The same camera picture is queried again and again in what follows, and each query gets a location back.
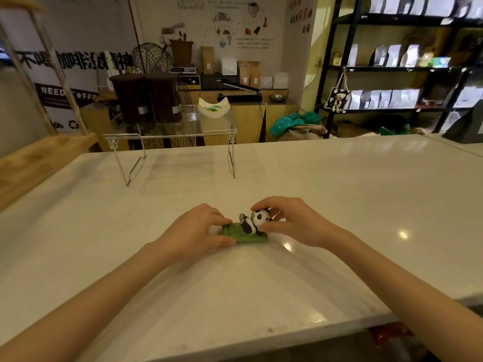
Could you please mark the person's right hand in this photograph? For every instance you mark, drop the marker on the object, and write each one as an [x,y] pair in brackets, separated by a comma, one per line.
[302,222]

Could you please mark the person's left hand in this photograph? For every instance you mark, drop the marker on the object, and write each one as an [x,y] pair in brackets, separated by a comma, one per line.
[185,233]

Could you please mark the person's right middle finger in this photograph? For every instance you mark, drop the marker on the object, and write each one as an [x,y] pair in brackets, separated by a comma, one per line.
[279,215]

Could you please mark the person's right thumb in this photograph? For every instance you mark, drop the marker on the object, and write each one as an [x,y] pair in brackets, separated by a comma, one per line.
[279,227]

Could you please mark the person's left thumb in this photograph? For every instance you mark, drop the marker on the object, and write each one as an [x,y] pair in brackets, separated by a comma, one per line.
[222,242]

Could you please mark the black white panda figurine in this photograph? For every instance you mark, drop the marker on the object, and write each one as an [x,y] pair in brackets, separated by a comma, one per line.
[257,219]

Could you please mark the green figurine base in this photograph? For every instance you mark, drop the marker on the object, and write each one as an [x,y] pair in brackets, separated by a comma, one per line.
[245,238]

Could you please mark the person's right forearm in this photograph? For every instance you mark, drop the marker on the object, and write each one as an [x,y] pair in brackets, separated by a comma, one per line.
[396,275]

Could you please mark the person's left forearm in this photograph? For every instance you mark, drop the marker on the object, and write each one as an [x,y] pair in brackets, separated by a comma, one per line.
[83,301]

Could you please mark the burlap sack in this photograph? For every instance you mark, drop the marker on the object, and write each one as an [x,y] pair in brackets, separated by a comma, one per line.
[305,132]

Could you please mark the green plastic bag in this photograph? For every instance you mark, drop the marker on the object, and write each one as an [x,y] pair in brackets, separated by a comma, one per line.
[292,122]

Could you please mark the wooden counter cabinet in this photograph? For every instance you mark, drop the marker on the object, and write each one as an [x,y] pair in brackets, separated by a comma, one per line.
[249,120]

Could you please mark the small metal bowl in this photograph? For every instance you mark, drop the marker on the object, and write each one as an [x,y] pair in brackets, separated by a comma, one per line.
[277,98]

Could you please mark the white curved dish green print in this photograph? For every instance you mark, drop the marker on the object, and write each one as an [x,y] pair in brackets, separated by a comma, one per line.
[214,111]

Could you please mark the black heat sealer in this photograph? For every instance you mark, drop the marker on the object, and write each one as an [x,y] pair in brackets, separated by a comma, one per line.
[239,96]

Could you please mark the clear acrylic stand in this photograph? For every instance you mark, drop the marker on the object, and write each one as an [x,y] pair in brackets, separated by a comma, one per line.
[169,126]

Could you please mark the black tote bag bear print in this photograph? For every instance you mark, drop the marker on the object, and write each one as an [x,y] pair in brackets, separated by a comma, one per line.
[337,100]

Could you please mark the kraft paper bag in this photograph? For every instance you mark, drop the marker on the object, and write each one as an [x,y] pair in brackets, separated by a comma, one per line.
[244,74]
[256,76]

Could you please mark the black drawer box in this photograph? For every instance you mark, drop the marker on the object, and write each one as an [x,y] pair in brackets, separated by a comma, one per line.
[219,81]

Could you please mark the red object under counter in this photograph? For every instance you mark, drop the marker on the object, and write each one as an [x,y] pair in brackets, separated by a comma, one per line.
[388,333]

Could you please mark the dark brown canister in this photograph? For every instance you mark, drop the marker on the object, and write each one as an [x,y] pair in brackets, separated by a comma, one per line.
[164,97]
[128,97]

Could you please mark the white paper bag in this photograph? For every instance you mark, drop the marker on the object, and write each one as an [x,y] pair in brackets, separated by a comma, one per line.
[229,67]

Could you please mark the row of white coffee packets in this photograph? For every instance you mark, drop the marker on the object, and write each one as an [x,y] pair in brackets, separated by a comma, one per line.
[394,56]
[415,4]
[385,99]

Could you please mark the tall brown paper bag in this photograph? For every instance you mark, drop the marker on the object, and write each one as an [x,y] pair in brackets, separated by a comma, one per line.
[207,60]

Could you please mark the small digital scale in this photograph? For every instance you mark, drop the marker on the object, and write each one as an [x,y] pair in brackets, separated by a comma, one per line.
[185,70]

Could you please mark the black metal shelf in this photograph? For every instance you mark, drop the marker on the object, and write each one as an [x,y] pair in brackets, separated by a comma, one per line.
[345,41]

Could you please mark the brown plant pot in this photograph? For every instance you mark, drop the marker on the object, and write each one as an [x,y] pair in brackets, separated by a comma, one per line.
[181,52]

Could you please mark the light wooden tray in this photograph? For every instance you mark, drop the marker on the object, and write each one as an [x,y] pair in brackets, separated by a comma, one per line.
[34,162]

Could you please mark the green white small box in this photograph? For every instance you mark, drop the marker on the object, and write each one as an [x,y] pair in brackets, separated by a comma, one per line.
[440,62]

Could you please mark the illustrated wall poster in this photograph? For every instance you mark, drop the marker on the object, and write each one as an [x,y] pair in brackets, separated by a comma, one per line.
[230,24]

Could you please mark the black white wall banner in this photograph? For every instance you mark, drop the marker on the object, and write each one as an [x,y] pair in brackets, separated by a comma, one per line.
[75,60]

